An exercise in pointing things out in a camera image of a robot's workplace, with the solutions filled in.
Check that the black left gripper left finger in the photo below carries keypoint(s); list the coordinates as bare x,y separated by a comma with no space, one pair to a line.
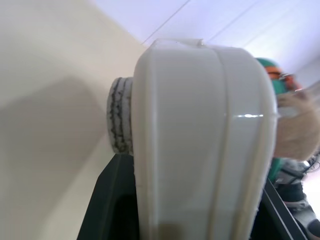
110,205

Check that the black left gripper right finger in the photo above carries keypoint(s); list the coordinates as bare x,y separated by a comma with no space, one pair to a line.
272,217

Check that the dark grey fabric item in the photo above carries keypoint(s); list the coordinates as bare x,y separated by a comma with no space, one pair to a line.
295,190

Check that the beige fluffy plush pendant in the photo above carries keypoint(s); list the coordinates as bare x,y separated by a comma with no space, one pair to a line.
297,130

